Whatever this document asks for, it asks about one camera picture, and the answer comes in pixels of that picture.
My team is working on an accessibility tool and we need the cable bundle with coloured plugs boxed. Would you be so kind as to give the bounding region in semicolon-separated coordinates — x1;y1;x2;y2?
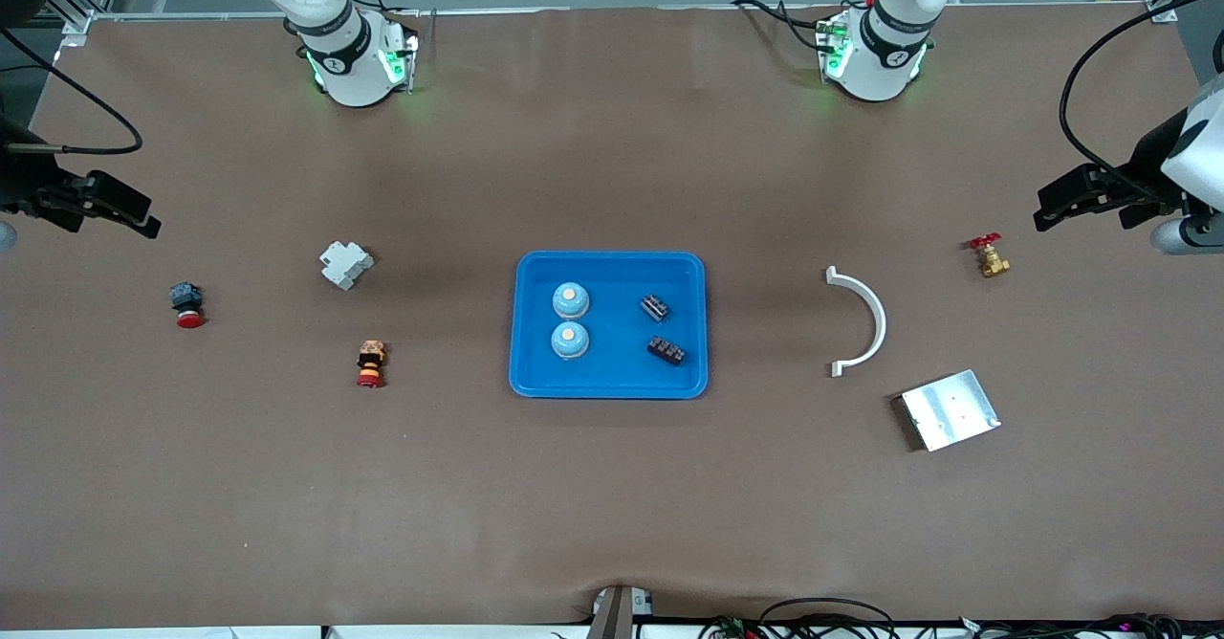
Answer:
698;615;766;639

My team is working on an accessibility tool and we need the white curved bracket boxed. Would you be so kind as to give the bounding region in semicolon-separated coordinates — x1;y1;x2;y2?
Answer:
825;265;888;378

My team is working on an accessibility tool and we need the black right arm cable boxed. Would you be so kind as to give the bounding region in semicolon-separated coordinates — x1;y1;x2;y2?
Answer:
0;27;144;157

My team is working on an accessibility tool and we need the red mushroom push button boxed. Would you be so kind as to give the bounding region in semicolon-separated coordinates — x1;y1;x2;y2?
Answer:
169;281;206;330

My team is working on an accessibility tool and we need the brass valve with red handle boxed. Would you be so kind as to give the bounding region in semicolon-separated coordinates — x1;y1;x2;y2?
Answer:
968;232;1012;279

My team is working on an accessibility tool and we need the black looped cable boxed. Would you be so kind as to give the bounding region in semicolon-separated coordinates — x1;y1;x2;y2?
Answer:
760;598;897;639

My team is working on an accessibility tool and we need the black left base cable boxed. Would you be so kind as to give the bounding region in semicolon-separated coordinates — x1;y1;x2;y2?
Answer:
732;0;833;55

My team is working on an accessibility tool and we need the white circuit breaker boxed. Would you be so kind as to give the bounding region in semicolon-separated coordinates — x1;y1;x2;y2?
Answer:
318;240;375;292

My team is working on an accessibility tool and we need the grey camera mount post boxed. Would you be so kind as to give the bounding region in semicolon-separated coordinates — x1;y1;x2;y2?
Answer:
585;584;635;639

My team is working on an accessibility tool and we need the blue plastic tray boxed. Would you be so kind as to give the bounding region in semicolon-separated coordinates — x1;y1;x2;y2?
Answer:
508;251;710;401

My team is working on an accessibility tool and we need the brown table cover mat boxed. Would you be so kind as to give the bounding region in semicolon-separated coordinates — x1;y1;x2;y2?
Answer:
0;3;1224;632

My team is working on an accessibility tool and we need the black cable bundle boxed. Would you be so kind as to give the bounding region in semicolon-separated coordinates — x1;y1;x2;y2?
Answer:
956;612;1191;639

